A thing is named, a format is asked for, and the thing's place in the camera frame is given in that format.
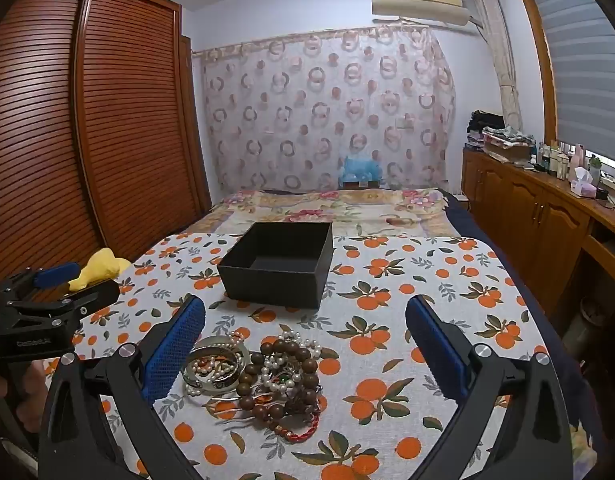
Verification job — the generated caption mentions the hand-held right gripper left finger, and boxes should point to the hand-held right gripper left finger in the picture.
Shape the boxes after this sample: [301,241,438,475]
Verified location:
[40,294,208,480]

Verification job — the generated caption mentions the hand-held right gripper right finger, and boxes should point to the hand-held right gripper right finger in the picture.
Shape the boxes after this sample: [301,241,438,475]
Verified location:
[405,294,573,480]

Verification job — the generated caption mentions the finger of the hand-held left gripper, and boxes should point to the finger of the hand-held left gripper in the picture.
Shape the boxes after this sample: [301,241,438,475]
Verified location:
[7,281,121,319]
[0,261,81,306]

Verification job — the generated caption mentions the silver bangle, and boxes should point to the silver bangle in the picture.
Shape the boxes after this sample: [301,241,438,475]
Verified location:
[191,336,251,363]

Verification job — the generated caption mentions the pale green jade bangle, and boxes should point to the pale green jade bangle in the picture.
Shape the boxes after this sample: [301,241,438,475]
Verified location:
[183,357,249,395]

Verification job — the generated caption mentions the brown wooden bead bracelet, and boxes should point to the brown wooden bead bracelet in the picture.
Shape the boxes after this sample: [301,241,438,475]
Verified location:
[236,339,322,423]

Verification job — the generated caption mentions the black square box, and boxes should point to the black square box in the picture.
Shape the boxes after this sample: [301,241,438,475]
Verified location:
[217,221,335,310]

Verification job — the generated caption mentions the red braided cord bracelet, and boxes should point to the red braided cord bracelet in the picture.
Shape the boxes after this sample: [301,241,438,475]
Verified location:
[266,406,322,444]

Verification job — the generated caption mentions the person's left hand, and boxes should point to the person's left hand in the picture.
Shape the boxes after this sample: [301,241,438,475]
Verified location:
[0,360,44,433]

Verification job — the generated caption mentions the yellow cloth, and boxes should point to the yellow cloth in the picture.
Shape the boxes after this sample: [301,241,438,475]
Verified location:
[68,248,131,291]

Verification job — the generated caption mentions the floral bedsheet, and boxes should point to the floral bedsheet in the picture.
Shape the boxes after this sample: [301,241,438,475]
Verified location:
[180,187,451,239]

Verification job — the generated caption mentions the wooden cabinet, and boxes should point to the wooden cabinet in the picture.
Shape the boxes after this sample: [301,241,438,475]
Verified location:
[460,147,615,313]

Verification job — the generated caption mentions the brown louvered wardrobe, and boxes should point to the brown louvered wardrobe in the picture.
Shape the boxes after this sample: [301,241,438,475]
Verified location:
[0,0,213,286]

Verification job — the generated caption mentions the blue plush toy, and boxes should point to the blue plush toy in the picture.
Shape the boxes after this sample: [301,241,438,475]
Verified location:
[338,152,386,184]

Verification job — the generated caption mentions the pink tissue box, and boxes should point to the pink tissue box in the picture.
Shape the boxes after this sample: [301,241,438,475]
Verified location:
[569,167,597,197]

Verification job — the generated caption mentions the stack of folded clothes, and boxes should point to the stack of folded clothes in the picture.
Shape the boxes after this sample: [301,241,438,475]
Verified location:
[466,110,537,164]

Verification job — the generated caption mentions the row of cosmetic bottles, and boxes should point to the row of cosmetic bottles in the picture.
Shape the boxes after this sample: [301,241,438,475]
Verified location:
[536,140,574,177]

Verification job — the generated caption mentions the circle pattern curtain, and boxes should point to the circle pattern curtain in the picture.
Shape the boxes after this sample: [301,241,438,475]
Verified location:
[191,24,457,194]

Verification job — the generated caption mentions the tied beige curtain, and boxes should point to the tied beige curtain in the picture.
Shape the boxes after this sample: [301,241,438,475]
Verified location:
[468,0,524,133]

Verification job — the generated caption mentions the grey window blind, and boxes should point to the grey window blind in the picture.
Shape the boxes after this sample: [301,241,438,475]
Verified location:
[529,0,615,167]

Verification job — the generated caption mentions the white air conditioner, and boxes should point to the white air conditioner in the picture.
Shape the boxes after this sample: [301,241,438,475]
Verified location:
[371,0,481,27]

